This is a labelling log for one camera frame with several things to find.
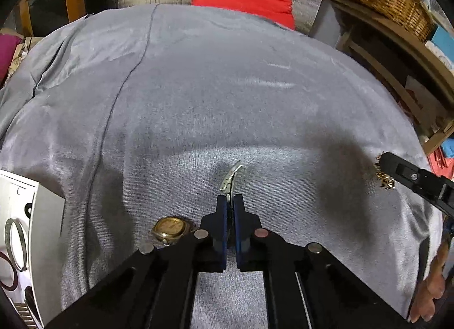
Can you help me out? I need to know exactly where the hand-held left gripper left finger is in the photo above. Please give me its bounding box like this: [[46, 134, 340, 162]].
[[44, 194, 228, 329]]

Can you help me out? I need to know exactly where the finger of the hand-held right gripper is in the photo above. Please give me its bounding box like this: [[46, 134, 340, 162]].
[[379, 152, 454, 217]]

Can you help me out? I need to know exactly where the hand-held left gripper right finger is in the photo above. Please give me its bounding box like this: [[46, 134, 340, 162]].
[[232, 194, 412, 329]]

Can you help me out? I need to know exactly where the gold sparkly brooch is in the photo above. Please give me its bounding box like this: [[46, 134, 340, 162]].
[[375, 153, 396, 190]]

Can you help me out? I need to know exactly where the gold metal wristwatch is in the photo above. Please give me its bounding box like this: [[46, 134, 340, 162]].
[[152, 161, 244, 245]]

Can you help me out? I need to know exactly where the white cardboard box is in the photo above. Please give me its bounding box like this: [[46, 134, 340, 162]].
[[0, 169, 66, 329]]

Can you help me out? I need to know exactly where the clear glitter bangle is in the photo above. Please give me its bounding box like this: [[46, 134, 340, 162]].
[[4, 218, 28, 272]]

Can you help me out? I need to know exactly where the cream hair claw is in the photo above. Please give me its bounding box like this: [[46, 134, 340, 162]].
[[16, 286, 40, 328]]

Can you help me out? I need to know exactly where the maroon hair tie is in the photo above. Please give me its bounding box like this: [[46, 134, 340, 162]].
[[0, 253, 19, 290]]

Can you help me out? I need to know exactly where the person's right hand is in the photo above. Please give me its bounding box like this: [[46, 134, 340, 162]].
[[409, 223, 452, 323]]

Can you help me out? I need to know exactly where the white patterned box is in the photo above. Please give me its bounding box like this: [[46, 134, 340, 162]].
[[425, 41, 454, 69]]

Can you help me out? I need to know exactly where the wooden shelf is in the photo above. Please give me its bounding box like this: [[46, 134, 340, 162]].
[[308, 0, 454, 157]]

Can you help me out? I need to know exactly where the blue box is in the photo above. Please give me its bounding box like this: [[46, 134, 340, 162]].
[[431, 26, 454, 54]]

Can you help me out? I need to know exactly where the grey blanket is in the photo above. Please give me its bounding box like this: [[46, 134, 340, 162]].
[[0, 3, 445, 329]]

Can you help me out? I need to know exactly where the wicker basket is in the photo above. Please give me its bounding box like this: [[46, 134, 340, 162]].
[[339, 0, 435, 43]]

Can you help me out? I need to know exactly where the floral cushion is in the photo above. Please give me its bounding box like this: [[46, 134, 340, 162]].
[[5, 36, 37, 83]]

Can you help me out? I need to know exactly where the pink pillow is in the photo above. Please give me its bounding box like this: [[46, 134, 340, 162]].
[[0, 34, 22, 82]]

